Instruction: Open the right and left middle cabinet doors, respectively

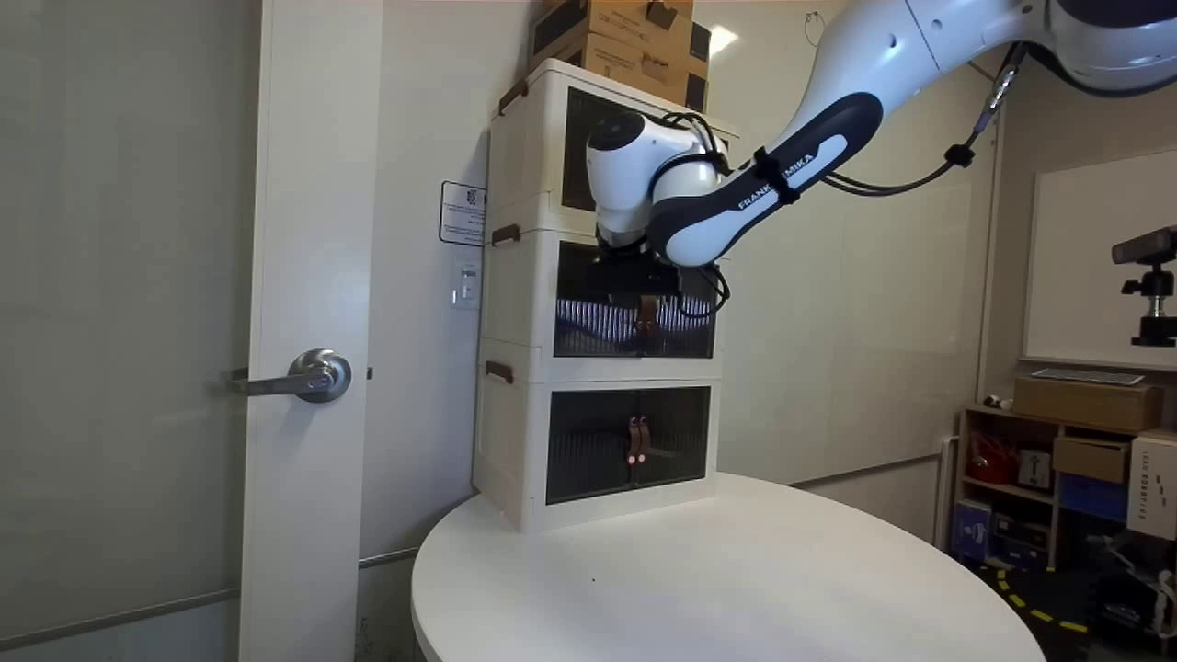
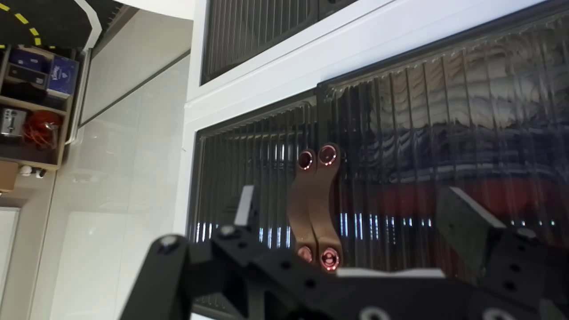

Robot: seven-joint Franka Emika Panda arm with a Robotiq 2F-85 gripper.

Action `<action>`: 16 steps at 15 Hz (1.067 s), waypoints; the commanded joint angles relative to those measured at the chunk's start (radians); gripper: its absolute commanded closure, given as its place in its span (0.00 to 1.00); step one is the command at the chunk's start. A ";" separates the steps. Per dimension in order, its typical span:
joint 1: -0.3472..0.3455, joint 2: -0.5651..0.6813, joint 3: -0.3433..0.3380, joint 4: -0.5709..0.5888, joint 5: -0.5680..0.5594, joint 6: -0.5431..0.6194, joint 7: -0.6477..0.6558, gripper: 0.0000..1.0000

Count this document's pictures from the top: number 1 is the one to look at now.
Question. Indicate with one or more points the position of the black camera on stand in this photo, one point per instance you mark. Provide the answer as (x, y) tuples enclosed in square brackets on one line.
[(1153, 289)]

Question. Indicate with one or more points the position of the brown cabinet side latch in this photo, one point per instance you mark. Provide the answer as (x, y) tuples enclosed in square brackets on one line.
[(506, 234), (499, 368), (512, 97)]

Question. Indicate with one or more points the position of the large tan cardboard box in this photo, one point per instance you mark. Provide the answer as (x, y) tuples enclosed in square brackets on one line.
[(1087, 407)]

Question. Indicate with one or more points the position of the white stacked cabinet frame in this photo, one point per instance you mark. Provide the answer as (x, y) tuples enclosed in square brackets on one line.
[(518, 305)]

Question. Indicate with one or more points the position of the white wall sign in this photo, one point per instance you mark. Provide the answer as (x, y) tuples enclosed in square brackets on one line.
[(461, 212)]

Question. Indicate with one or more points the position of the white whiteboard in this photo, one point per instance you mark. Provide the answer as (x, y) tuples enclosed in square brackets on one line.
[(1080, 282)]

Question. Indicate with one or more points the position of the white light switch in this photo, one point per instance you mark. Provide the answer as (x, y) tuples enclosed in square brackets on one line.
[(464, 289)]

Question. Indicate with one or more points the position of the small brown cardboard box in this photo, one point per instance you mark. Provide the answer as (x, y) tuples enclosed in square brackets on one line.
[(1090, 456)]

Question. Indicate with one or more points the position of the white framed glass door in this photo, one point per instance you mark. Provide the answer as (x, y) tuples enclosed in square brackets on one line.
[(312, 184)]

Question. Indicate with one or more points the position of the small labelled box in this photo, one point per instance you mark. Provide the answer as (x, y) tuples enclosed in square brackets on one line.
[(1034, 468)]

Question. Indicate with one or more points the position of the black foam floor mat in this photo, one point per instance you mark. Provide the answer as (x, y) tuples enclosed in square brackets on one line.
[(1040, 613)]

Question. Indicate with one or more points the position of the red shelf item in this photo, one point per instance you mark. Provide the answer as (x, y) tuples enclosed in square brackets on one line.
[(994, 459)]

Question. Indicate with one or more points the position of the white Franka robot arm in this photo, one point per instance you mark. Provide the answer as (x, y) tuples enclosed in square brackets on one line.
[(882, 50)]

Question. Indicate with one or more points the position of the small blue printed box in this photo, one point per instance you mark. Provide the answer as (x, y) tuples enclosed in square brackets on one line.
[(971, 532)]

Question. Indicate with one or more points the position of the wooden storage shelf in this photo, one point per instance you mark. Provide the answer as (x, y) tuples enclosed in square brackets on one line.
[(1004, 417)]

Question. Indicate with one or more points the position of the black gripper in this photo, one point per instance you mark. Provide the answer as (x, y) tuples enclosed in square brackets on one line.
[(630, 250)]

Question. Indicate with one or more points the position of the white printed box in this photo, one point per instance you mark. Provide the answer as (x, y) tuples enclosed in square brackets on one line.
[(1153, 482)]

